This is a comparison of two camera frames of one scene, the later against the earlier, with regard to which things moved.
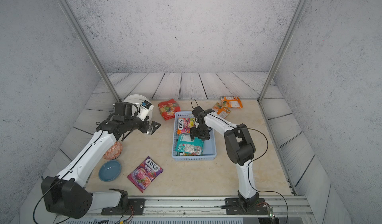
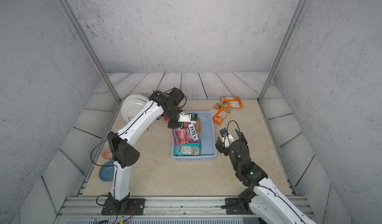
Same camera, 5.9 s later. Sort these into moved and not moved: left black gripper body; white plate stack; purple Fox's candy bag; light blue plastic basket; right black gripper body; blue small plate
Moved: left black gripper body; purple Fox's candy bag; right black gripper body
Not moved: light blue plastic basket; white plate stack; blue small plate
